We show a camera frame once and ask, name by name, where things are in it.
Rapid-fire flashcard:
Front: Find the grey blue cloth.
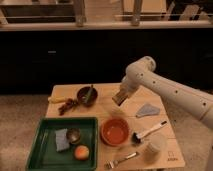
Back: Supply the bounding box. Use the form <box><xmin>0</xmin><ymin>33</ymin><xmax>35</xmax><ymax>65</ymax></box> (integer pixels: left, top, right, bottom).
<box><xmin>136</xmin><ymin>103</ymin><xmax>160</xmax><ymax>118</ymax></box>

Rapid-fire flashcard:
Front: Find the peach fruit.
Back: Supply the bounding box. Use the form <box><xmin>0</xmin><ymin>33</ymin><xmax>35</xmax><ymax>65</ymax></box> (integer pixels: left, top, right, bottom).
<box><xmin>74</xmin><ymin>145</ymin><xmax>90</xmax><ymax>160</ymax></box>

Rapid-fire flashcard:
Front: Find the dark brown bowl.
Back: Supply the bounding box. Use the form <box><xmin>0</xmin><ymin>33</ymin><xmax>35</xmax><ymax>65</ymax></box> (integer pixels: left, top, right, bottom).
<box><xmin>77</xmin><ymin>86</ymin><xmax>98</xmax><ymax>107</ymax></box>

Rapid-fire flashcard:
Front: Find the red orange bowl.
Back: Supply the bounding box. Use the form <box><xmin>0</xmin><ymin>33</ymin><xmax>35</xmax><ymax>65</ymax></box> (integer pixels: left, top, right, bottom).
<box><xmin>100</xmin><ymin>117</ymin><xmax>129</xmax><ymax>146</ymax></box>

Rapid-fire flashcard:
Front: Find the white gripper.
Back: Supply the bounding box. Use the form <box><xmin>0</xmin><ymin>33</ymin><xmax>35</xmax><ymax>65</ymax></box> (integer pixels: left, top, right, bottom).
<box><xmin>120</xmin><ymin>76</ymin><xmax>138</xmax><ymax>99</ymax></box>

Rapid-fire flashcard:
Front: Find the wooden table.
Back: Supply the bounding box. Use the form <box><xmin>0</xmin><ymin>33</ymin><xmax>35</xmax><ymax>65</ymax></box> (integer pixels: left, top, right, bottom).
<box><xmin>46</xmin><ymin>83</ymin><xmax>185</xmax><ymax>171</ymax></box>

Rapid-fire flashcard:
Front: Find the yellow banana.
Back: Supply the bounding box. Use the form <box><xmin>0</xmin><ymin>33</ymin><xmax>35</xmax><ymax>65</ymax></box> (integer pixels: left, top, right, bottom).
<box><xmin>48</xmin><ymin>97</ymin><xmax>68</xmax><ymax>103</ymax></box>

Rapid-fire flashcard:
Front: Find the blue sponge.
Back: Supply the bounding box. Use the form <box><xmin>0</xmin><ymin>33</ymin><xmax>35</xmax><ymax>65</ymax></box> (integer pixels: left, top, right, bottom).
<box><xmin>55</xmin><ymin>129</ymin><xmax>70</xmax><ymax>152</ymax></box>

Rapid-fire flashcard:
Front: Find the green plastic tray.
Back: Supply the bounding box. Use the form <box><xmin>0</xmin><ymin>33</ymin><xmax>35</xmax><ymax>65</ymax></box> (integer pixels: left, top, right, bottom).
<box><xmin>26</xmin><ymin>117</ymin><xmax>98</xmax><ymax>171</ymax></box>

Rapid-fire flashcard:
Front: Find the dried red chili bunch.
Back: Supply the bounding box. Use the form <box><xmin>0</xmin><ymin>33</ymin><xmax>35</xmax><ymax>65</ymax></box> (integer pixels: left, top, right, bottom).
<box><xmin>58</xmin><ymin>98</ymin><xmax>78</xmax><ymax>115</ymax></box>

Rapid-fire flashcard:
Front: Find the white cup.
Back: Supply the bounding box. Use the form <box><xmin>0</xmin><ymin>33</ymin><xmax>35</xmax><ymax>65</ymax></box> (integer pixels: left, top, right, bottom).
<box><xmin>146</xmin><ymin>133</ymin><xmax>167</xmax><ymax>156</ymax></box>

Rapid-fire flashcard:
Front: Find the white handled black brush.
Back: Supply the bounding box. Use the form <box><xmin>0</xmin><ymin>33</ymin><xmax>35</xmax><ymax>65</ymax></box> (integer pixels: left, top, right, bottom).
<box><xmin>132</xmin><ymin>121</ymin><xmax>167</xmax><ymax>144</ymax></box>

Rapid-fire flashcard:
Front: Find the small metal cup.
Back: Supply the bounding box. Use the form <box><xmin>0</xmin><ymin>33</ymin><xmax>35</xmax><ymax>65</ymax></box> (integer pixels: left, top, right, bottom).
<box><xmin>66</xmin><ymin>128</ymin><xmax>81</xmax><ymax>144</ymax></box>

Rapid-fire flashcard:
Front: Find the green spoon in bowl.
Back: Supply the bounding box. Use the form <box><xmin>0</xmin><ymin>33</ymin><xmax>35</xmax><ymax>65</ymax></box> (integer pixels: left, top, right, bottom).
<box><xmin>84</xmin><ymin>84</ymin><xmax>93</xmax><ymax>103</ymax></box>

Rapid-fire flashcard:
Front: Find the silver fork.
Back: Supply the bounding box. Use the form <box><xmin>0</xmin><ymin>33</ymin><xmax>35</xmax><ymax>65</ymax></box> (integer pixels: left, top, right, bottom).
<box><xmin>104</xmin><ymin>152</ymin><xmax>139</xmax><ymax>169</ymax></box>

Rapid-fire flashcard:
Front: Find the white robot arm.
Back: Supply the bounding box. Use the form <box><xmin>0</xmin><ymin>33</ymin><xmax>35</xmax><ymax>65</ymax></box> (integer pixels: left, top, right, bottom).
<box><xmin>120</xmin><ymin>56</ymin><xmax>213</xmax><ymax>131</ymax></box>

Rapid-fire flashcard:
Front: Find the tan eraser block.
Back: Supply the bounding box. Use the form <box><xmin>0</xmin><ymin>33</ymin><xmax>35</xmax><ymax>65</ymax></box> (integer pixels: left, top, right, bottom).
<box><xmin>112</xmin><ymin>90</ymin><xmax>128</xmax><ymax>106</ymax></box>

